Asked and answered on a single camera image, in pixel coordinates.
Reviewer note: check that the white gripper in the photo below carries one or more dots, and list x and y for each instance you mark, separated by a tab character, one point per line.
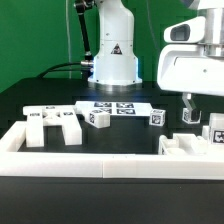
193	60

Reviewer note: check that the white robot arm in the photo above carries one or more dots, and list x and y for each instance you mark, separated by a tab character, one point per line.
115	67

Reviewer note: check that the white U-shaped fence frame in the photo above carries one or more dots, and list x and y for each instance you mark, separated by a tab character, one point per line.
13	162

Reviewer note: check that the white chair seat piece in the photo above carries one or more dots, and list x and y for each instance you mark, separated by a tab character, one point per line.
188	145

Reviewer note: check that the white chair back piece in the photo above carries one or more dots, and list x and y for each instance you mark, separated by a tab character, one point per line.
39	117

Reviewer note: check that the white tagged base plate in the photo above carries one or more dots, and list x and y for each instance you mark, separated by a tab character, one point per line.
115	108

